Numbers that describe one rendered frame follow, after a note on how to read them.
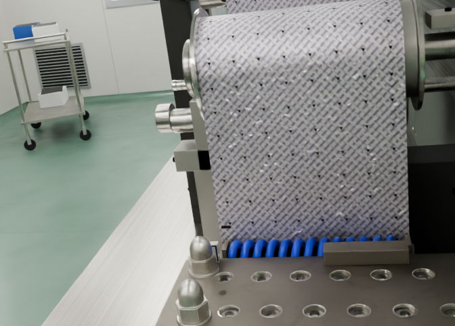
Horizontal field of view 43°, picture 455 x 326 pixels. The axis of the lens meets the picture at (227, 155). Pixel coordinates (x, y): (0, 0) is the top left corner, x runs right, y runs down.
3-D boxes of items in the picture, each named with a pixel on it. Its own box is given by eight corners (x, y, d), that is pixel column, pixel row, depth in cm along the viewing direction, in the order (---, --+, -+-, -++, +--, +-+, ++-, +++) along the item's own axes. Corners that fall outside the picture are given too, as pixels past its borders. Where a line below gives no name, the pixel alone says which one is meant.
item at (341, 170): (223, 249, 77) (204, 113, 71) (409, 244, 72) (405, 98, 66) (222, 250, 76) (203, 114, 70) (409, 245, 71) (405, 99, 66)
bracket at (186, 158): (200, 281, 93) (171, 94, 83) (240, 280, 92) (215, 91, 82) (193, 299, 88) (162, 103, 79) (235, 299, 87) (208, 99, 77)
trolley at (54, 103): (32, 128, 588) (7, 26, 556) (90, 118, 599) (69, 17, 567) (24, 153, 504) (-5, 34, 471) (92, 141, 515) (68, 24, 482)
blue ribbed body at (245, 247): (233, 259, 76) (229, 234, 75) (404, 255, 72) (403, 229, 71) (228, 272, 73) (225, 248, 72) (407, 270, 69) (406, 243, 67)
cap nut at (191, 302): (181, 308, 63) (175, 271, 61) (214, 307, 62) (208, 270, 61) (172, 328, 60) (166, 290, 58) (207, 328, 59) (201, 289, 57)
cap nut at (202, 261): (192, 263, 72) (187, 230, 70) (221, 262, 71) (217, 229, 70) (185, 278, 69) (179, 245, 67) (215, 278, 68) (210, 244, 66)
